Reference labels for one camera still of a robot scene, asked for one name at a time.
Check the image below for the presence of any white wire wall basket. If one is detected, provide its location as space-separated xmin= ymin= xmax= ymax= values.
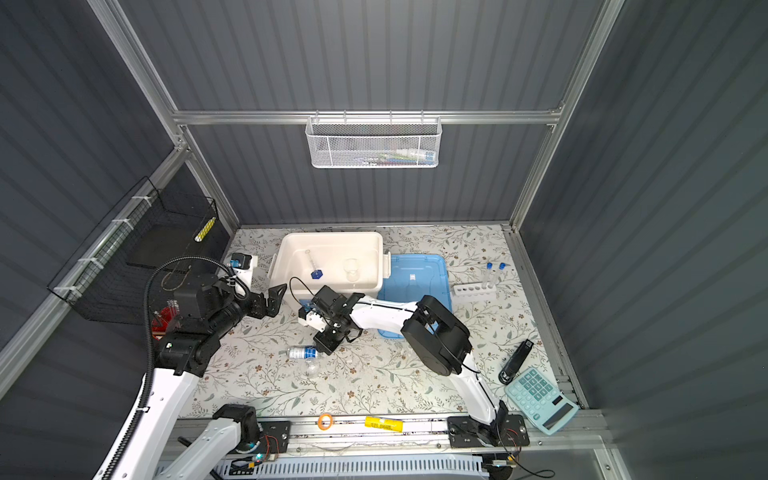
xmin=305 ymin=117 xmax=443 ymax=169

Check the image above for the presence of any teal calculator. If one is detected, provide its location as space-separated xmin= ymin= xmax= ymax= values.
xmin=504 ymin=367 xmax=579 ymax=435

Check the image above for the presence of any blue cap clear bottle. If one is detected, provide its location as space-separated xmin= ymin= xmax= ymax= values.
xmin=287 ymin=346 xmax=318 ymax=361

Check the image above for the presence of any red pencil cup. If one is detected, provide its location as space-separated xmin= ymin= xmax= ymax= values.
xmin=151 ymin=300 xmax=179 ymax=338

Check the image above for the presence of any yellow label tag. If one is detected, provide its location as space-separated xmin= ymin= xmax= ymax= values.
xmin=364 ymin=416 xmax=404 ymax=433

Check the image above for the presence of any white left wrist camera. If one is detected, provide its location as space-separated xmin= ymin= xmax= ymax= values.
xmin=229 ymin=252 xmax=259 ymax=290

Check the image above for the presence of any small clear glass beaker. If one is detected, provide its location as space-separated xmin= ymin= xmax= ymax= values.
xmin=305 ymin=359 xmax=320 ymax=378

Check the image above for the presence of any white plastic storage bin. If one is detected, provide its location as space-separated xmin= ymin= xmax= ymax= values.
xmin=269 ymin=232 xmax=392 ymax=300

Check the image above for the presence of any orange rubber band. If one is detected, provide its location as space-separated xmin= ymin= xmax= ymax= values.
xmin=317 ymin=413 xmax=334 ymax=431

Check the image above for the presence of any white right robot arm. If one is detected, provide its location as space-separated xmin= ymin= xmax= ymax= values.
xmin=298 ymin=286 xmax=529 ymax=450

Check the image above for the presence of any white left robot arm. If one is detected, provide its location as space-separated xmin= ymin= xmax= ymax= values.
xmin=94 ymin=254 xmax=288 ymax=479

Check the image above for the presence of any blue base graduated cylinder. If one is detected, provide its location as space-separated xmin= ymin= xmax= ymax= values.
xmin=305 ymin=249 xmax=323 ymax=280

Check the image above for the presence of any black stapler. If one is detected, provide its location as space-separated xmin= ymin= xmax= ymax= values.
xmin=498 ymin=339 xmax=534 ymax=385

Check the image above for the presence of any black wire wall basket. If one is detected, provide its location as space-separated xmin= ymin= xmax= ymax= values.
xmin=48 ymin=180 xmax=229 ymax=325

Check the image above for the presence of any clear glass flask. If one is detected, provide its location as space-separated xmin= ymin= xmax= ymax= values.
xmin=343 ymin=258 xmax=360 ymax=283

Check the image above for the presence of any white test tube rack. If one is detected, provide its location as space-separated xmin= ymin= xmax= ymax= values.
xmin=452 ymin=282 xmax=496 ymax=301

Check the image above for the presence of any blue plastic bin lid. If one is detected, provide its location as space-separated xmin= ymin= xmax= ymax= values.
xmin=377 ymin=254 xmax=453 ymax=311

